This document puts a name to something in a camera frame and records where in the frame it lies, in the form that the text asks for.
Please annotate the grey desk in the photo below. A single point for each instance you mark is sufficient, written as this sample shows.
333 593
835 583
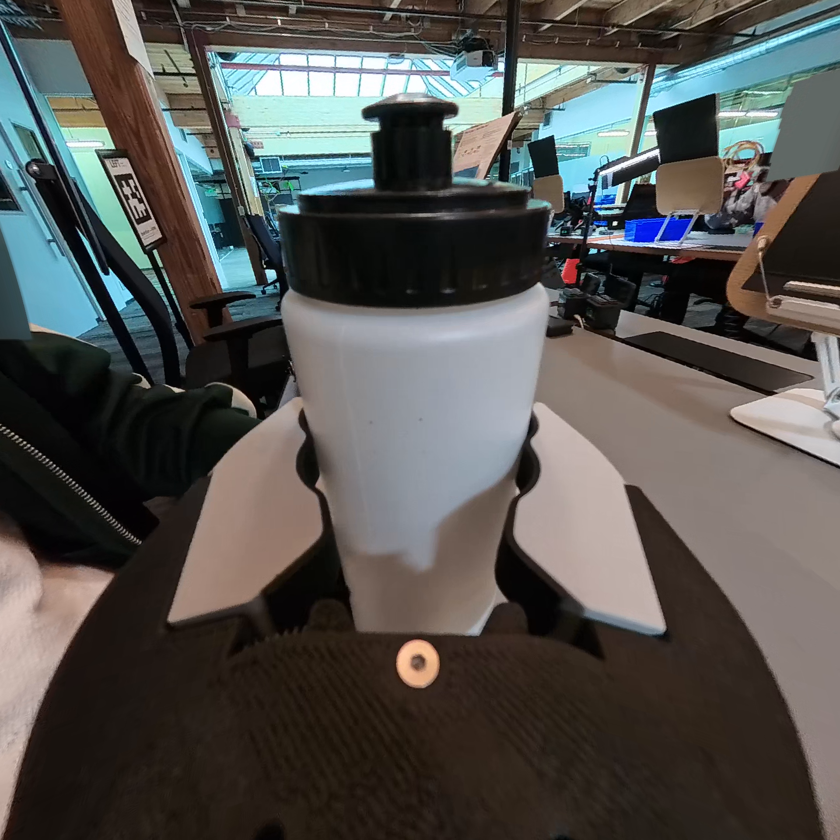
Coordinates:
689 492

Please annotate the white monitor base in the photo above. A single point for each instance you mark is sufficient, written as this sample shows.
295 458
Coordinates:
781 423

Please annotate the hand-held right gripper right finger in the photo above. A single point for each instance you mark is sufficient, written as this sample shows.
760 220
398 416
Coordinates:
584 538

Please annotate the wooden pillar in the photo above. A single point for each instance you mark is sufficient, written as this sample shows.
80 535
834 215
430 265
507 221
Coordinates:
144 164

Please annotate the wooden background desk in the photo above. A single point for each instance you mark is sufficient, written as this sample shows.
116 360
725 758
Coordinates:
656 246

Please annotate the person's left forearm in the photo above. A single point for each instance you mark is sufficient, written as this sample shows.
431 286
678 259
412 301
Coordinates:
164 433

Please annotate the blue plastic bin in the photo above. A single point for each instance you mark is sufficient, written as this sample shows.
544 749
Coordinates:
649 231

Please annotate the white paper notice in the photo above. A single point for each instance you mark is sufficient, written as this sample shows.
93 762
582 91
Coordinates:
134 33

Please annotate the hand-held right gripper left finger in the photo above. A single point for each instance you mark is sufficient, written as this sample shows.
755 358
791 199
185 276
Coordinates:
253 531

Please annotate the wooden screen holder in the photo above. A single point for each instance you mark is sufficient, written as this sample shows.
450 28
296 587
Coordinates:
754 262

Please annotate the framed marker sign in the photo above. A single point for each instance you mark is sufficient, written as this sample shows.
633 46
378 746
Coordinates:
134 200

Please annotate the white ceiling projector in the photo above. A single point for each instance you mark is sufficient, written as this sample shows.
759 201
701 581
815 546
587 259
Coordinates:
472 62

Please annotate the black flat case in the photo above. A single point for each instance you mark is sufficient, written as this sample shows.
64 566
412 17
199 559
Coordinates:
559 327

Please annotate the white bottle black lid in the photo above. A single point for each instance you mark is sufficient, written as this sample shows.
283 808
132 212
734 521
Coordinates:
420 394

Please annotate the beige cardboard panel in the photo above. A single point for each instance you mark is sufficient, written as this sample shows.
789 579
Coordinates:
689 185
550 192

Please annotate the large black framed sign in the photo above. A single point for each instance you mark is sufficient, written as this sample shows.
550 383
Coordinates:
72 223

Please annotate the brown cardboard sign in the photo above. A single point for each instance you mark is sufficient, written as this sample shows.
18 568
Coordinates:
482 141

